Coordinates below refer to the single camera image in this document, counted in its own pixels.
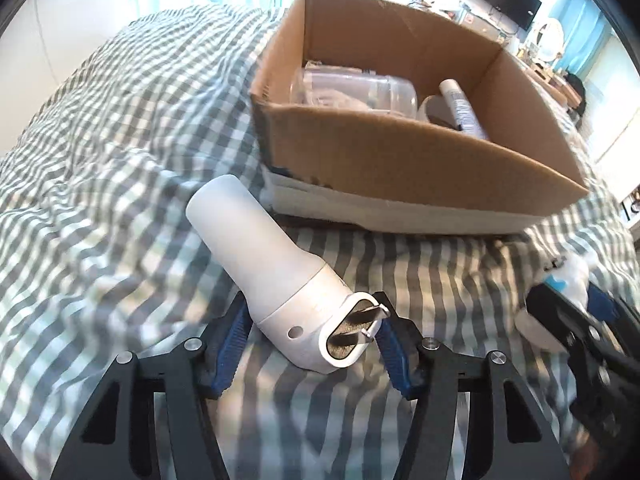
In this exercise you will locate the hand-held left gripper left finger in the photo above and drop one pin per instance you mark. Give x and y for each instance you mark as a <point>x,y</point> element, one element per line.
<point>227,355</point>

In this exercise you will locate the black bag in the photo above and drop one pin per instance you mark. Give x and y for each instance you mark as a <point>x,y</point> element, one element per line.
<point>575,91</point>

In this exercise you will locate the brown cardboard box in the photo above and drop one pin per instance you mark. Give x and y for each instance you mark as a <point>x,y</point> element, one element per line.
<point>400,160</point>

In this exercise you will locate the white oval mirror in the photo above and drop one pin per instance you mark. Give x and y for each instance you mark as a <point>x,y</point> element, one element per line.
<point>547,37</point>

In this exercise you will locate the narrow teal curtain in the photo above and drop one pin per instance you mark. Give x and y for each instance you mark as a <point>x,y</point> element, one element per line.
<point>585,30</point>

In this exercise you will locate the white dressing table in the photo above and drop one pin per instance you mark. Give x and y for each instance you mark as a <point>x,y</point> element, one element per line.
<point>550,77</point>

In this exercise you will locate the white tape roll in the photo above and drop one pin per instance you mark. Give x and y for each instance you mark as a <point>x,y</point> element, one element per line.
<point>435,110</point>

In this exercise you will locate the white printed tube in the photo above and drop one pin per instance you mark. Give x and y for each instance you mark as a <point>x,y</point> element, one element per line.
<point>462,107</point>

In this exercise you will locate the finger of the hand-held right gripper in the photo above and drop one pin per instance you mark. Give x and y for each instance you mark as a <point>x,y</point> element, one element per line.
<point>560,315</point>
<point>602,302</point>

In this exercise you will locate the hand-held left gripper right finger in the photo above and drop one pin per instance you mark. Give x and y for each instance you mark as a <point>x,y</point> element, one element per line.
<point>395,360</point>

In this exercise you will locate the white blue small bottle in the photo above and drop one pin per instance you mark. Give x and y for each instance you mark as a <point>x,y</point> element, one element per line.
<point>565,275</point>

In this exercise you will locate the clear cotton swab container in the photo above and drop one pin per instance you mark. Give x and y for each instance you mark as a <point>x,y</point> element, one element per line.
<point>350,90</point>

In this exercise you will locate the grey checkered blanket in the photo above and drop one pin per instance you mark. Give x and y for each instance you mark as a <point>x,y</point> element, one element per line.
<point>100,160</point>

